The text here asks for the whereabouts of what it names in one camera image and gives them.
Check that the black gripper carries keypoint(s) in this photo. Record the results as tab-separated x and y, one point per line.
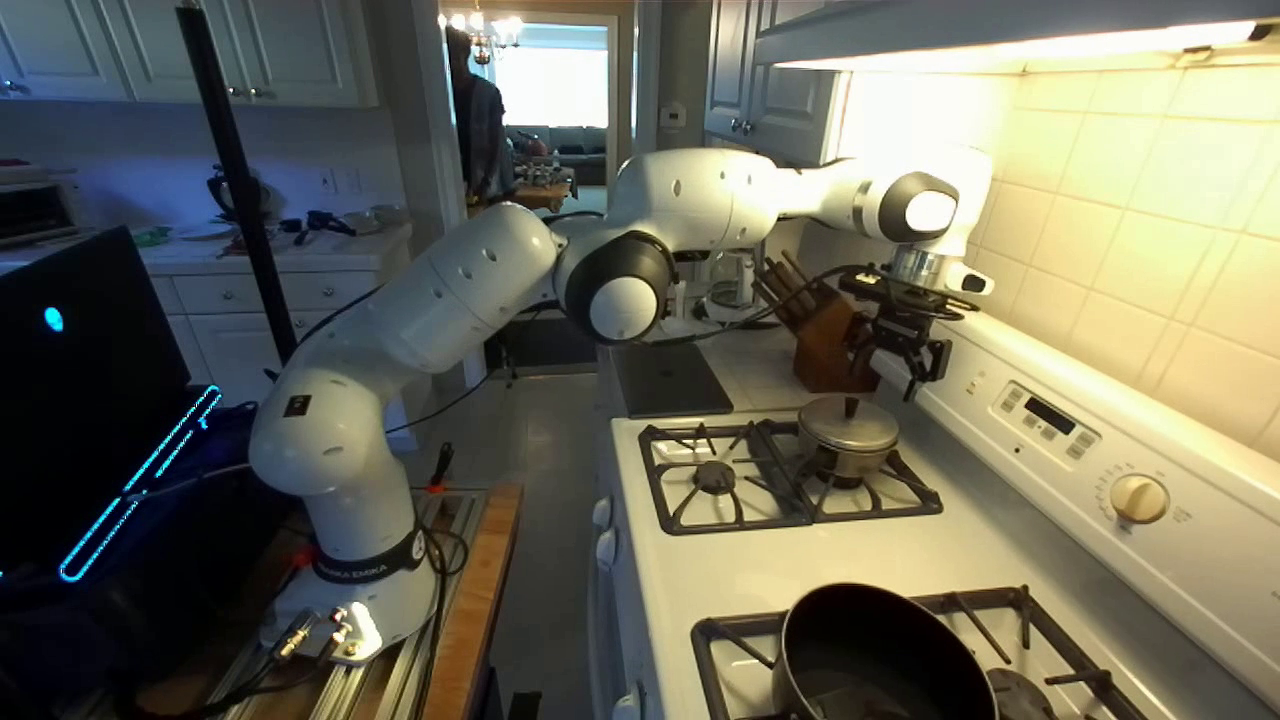
910	315

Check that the silver pot lid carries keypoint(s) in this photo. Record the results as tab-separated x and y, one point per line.
848	420

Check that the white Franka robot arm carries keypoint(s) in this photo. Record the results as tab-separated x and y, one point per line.
464	294

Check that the wooden knife block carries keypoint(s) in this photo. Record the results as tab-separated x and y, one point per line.
835	348

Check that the stove clock display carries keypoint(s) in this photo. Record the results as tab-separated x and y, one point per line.
1048	417

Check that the black stove grate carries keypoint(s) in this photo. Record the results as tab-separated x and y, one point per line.
1067	625
764	483

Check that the white gas stove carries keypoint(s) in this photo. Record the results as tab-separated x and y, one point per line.
1015	533

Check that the grey burner cap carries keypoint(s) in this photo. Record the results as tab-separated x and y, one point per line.
1023	699
714	476

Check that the black floor mat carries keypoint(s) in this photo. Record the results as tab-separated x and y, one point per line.
670	382
541	344

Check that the round cream stove knob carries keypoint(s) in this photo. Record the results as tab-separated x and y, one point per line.
1140	497

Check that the white upper cabinet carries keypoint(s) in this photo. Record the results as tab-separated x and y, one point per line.
783	104

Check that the white stove front knob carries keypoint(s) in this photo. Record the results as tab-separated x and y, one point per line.
609	550
600	513
624	704

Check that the range hood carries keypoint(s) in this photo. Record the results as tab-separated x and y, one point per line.
1015	33

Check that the wooden table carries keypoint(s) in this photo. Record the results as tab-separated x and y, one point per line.
472	602

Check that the standing person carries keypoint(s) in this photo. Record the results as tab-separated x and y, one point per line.
478	120

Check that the black vertical pole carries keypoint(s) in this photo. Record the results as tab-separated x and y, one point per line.
242	185

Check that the white counter cabinets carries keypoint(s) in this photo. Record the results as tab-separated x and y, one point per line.
212	315

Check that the blue light strip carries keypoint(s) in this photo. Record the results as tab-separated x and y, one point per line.
141	486

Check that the black monitor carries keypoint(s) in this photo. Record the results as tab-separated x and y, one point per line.
83	400

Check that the toaster oven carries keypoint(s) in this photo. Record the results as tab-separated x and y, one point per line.
32	204

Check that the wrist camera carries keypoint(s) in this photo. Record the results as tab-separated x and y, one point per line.
952	277

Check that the white wall cabinets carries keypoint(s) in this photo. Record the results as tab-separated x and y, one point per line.
106	44

